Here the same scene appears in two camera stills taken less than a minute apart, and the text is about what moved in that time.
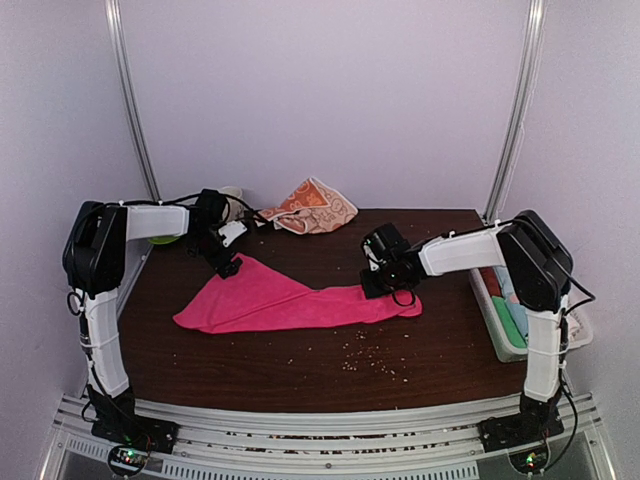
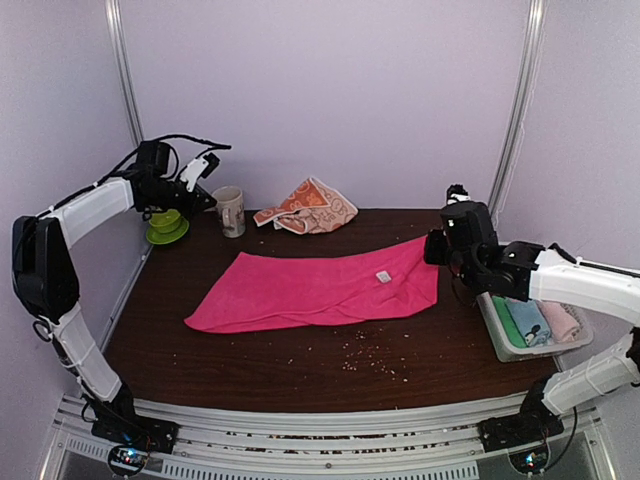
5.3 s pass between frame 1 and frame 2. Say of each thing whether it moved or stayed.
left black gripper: moved
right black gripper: moved
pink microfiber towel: moved
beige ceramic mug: stayed
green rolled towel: stayed
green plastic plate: stayed
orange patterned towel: stayed
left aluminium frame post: stayed
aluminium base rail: stayed
